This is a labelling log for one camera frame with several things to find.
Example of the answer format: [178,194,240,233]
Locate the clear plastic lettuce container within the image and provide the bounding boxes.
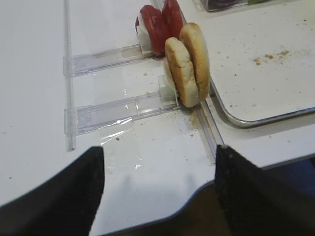
[200,0,269,12]

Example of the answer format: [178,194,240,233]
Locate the back tomato slice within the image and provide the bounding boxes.
[162,0,183,38]

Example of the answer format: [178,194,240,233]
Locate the bun slice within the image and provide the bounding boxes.
[179,23,211,101]
[165,37,199,108]

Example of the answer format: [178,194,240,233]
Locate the clear tomato dispenser track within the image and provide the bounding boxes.
[63,44,159,77]

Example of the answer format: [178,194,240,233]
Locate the tomato slice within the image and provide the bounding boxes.
[162,0,183,38]
[140,5,167,55]

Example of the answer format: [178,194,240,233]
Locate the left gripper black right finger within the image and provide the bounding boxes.
[214,145,315,236]

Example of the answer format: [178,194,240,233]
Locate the metal serving tray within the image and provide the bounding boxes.
[179,0,315,127]

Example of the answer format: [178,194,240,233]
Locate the clear inner rail left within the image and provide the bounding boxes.
[152,0,225,166]

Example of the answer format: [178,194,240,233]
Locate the front tomato slice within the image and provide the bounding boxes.
[140,5,167,55]

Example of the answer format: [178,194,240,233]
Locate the clear rail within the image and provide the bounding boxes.
[152,0,225,166]
[63,0,76,151]

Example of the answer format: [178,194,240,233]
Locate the clear bun dispenser track left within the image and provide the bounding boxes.
[64,75,181,136]

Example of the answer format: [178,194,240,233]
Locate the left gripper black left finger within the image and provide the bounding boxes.
[0,147,105,236]

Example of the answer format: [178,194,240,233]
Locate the clear outer rail left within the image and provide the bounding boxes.
[63,0,76,151]

